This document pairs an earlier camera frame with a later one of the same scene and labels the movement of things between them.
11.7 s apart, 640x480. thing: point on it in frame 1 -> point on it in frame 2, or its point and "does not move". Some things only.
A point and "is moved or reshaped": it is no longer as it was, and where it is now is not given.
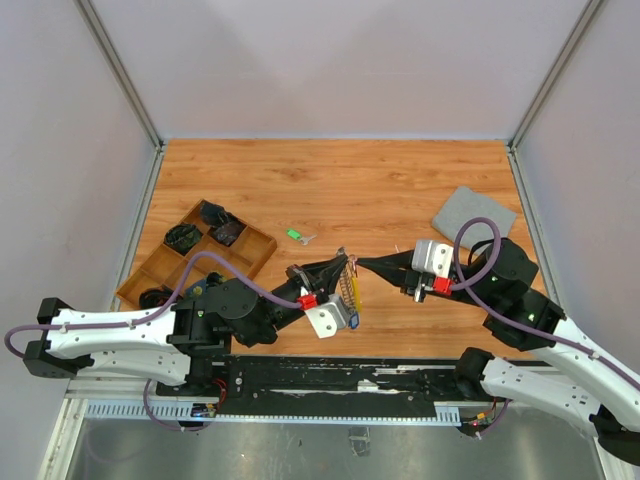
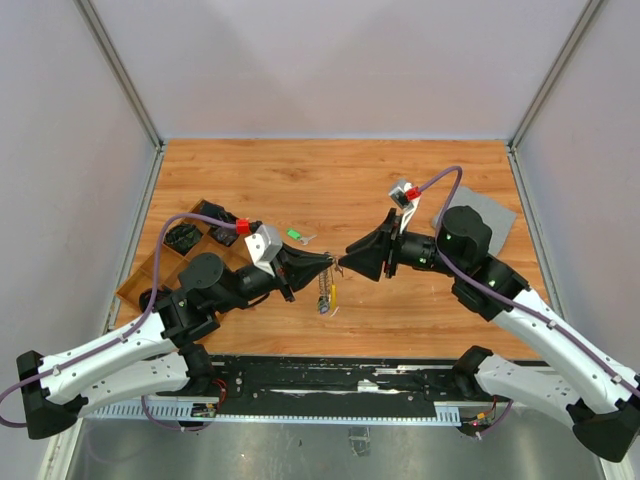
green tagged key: x=296 y=235 does not move
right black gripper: x=397 y=268 -> x=366 y=255
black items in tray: x=224 y=226 does not move
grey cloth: x=468 y=204 does not move
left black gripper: x=317 y=277 -> x=298 y=267
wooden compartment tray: x=207 y=229 does not move
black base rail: x=283 y=385 does not move
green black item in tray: x=182 y=237 does not move
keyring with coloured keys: x=351 y=290 is moved or reshaped
